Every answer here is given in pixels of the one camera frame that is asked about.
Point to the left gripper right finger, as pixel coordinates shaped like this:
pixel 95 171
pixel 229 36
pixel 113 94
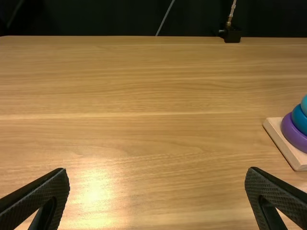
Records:
pixel 263 189

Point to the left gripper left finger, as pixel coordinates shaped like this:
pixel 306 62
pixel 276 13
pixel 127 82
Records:
pixel 26 206

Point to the wooden peg base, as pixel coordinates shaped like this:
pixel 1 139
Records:
pixel 275 130

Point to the black clamp stand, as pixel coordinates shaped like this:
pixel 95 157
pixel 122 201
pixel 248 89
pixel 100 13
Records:
pixel 232 35

